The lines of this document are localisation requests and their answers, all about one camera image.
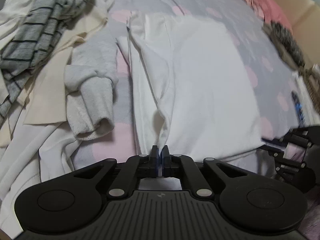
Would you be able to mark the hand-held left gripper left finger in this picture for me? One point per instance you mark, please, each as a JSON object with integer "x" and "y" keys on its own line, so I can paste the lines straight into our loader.
{"x": 156, "y": 158}

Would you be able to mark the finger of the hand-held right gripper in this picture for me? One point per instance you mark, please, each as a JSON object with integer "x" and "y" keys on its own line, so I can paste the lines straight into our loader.
{"x": 298, "y": 137}
{"x": 287, "y": 167}

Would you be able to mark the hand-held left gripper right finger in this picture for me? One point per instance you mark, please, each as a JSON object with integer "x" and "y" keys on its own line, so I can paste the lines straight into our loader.
{"x": 164, "y": 160}

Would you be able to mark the white long-sleeve shirt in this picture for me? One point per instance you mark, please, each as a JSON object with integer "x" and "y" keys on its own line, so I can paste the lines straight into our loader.
{"x": 310, "y": 105}

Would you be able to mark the white cotton top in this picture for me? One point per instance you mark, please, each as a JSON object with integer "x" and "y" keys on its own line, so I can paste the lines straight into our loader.
{"x": 200, "y": 80}

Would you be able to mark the folded dark patterned clothes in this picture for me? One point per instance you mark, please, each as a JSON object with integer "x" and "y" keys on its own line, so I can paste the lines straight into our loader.
{"x": 280, "y": 52}

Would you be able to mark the black smartphone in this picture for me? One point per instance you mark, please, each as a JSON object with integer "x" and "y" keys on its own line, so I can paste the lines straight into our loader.
{"x": 298, "y": 107}

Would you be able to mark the purple fleece clothing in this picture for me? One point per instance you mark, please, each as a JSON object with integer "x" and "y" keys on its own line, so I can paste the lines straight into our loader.
{"x": 312, "y": 217}

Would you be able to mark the light grey fleece sweater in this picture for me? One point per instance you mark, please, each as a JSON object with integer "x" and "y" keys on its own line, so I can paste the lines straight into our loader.
{"x": 95, "y": 100}

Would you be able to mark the cream garment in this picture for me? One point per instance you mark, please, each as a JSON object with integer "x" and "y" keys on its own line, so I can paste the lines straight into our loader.
{"x": 55, "y": 85}

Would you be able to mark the white garment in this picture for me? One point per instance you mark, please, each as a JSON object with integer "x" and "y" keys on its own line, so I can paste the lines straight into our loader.
{"x": 30, "y": 167}

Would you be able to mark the cream padded headboard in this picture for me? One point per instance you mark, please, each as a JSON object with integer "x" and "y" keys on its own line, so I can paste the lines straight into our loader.
{"x": 300, "y": 2}

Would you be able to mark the pink pillow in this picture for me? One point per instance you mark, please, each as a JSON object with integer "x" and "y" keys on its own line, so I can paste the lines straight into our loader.
{"x": 270, "y": 2}

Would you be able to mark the grey striped garment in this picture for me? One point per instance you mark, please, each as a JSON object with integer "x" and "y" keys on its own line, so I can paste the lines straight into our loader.
{"x": 40, "y": 35}

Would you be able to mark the off-white garment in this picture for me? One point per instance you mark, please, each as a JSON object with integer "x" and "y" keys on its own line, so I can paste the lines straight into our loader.
{"x": 15, "y": 7}

